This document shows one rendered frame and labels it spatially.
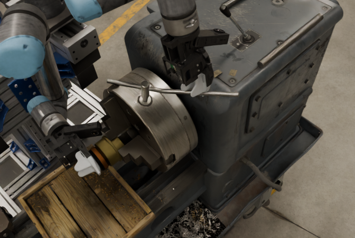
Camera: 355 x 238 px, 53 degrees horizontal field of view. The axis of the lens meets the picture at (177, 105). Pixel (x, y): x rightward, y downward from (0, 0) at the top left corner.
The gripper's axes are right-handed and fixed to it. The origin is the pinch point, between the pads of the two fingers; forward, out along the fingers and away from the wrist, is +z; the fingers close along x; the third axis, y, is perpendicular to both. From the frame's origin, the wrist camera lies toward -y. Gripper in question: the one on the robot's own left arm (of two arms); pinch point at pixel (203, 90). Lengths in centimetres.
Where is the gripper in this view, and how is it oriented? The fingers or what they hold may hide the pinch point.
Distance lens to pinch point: 90.9
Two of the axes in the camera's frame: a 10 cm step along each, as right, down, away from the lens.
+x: 6.4, 4.3, -6.3
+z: 2.0, 7.0, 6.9
